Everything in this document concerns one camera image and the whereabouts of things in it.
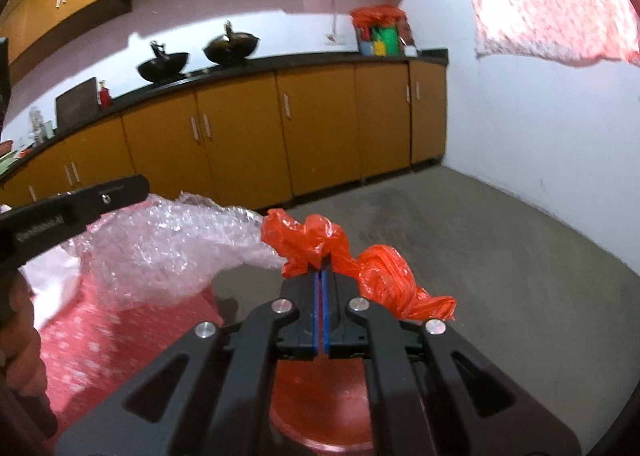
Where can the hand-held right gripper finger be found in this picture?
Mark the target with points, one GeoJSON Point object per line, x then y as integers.
{"type": "Point", "coordinates": [326, 306]}
{"type": "Point", "coordinates": [316, 306]}

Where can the orange plastic bag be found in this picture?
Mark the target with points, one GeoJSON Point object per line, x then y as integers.
{"type": "Point", "coordinates": [385, 276]}

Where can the clear bubble wrap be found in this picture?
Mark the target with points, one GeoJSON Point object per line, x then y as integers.
{"type": "Point", "coordinates": [165, 251]}

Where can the red plastic bucket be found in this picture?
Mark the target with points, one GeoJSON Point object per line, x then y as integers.
{"type": "Point", "coordinates": [320, 406]}

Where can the person's left hand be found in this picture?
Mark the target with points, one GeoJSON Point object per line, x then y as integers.
{"type": "Point", "coordinates": [20, 331]}

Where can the white tissue paper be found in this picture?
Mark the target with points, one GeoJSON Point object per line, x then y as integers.
{"type": "Point", "coordinates": [50, 271]}

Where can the green cup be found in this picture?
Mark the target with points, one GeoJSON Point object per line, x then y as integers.
{"type": "Point", "coordinates": [48, 128]}

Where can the glass bottle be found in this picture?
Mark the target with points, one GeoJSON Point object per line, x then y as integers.
{"type": "Point", "coordinates": [35, 123]}

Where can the brown cutting board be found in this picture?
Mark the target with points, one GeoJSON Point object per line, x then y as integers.
{"type": "Point", "coordinates": [77, 105]}

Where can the red bottle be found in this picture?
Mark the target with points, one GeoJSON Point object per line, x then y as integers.
{"type": "Point", "coordinates": [104, 96]}

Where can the red floral tablecloth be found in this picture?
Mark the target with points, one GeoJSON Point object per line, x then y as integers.
{"type": "Point", "coordinates": [100, 351]}

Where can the black wok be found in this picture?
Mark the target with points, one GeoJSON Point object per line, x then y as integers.
{"type": "Point", "coordinates": [232, 48]}
{"type": "Point", "coordinates": [162, 66]}

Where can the wooden lower kitchen cabinet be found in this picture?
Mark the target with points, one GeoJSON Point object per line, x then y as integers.
{"type": "Point", "coordinates": [240, 135]}

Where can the black kitchen countertop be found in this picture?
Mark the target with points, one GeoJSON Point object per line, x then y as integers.
{"type": "Point", "coordinates": [300, 63]}

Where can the orange bag on containers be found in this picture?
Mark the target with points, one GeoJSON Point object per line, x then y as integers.
{"type": "Point", "coordinates": [377, 14]}

